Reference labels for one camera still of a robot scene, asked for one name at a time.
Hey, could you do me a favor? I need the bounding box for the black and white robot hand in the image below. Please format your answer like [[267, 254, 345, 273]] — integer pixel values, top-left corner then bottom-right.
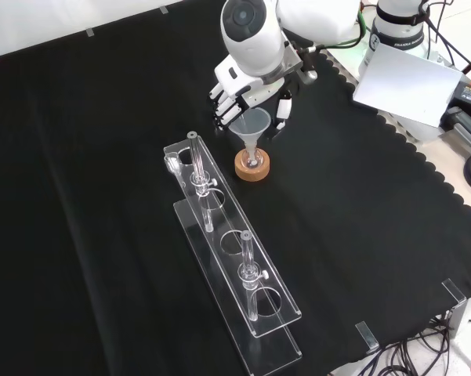
[[208, 54, 295, 132]]

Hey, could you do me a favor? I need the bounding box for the clear plastic funnel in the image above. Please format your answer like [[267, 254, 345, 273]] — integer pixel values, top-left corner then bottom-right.
[[229, 108, 270, 165]]

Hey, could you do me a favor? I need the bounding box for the small glass round-bottom flask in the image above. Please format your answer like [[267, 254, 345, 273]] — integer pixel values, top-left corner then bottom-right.
[[241, 145, 264, 172]]

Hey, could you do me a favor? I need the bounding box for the clear acrylic funnel stand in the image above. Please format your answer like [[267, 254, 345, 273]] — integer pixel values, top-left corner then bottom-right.
[[163, 131, 303, 376]]

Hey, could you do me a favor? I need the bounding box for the black cloth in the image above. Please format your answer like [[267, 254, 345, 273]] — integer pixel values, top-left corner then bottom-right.
[[0, 0, 471, 376]]

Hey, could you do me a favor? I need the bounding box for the black power adapter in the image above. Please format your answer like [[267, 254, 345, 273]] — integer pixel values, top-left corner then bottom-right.
[[448, 76, 471, 115]]

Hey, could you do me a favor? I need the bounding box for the clear cloth clip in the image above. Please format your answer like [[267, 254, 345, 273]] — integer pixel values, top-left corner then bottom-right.
[[441, 278, 468, 306], [354, 320, 381, 352]]

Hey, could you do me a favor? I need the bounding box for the cork ring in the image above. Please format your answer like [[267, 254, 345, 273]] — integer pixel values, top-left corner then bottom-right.
[[234, 148, 273, 183]]

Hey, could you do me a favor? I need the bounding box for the green cable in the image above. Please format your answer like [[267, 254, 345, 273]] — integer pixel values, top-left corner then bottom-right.
[[324, 8, 368, 50]]

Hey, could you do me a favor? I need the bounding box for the grey metal base plate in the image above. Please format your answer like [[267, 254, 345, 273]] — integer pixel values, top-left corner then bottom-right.
[[323, 38, 450, 143]]

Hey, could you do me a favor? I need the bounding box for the black handled tool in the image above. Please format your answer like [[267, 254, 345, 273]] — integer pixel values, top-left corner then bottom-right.
[[440, 106, 471, 153]]

